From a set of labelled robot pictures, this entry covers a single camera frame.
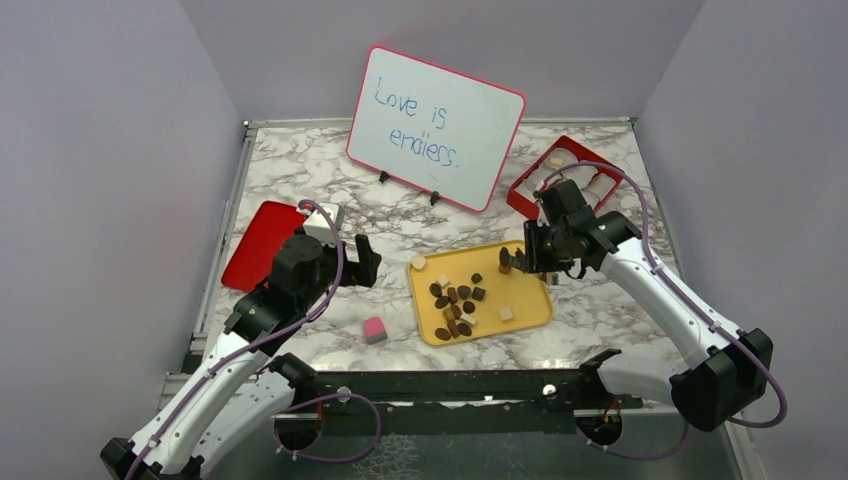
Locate dark square chocolate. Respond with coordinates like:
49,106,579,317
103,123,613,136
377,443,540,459
471,287,486,301

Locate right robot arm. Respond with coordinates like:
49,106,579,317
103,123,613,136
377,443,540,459
511,180,774,432

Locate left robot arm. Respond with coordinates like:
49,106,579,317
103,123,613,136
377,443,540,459
100,232,382,479

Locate white heart chocolate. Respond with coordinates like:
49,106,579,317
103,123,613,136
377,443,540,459
410,256,427,271

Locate red chocolate box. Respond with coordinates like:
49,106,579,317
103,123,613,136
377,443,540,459
506,135,622,219

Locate dark oval chocolate front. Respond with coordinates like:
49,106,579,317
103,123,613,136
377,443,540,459
434,328,453,341

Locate pink whiteboard eraser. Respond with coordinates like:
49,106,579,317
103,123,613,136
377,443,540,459
363,316,388,344

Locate yellow plastic tray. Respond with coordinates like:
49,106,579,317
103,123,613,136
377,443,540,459
407,240,553,346

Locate red box lid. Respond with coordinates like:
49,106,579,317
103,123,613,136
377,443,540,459
221,201,305,292

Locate pink-framed whiteboard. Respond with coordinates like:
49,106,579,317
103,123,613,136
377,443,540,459
345,46,526,212

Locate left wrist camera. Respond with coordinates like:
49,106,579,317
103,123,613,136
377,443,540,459
303,203,345,247

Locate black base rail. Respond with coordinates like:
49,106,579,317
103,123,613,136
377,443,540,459
178,367,644,439

